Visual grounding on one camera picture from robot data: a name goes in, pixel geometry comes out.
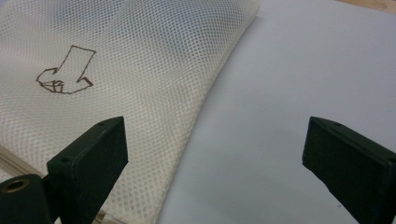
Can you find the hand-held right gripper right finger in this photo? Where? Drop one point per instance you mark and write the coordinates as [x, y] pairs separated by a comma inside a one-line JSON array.
[[355, 168]]

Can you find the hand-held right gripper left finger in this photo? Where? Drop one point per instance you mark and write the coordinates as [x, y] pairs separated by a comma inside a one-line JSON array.
[[90, 168]]

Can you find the white mesh laundry bag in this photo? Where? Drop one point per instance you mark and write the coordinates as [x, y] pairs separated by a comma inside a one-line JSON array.
[[124, 62]]

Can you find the wooden table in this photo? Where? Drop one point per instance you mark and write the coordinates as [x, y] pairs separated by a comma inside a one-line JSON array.
[[373, 4]]

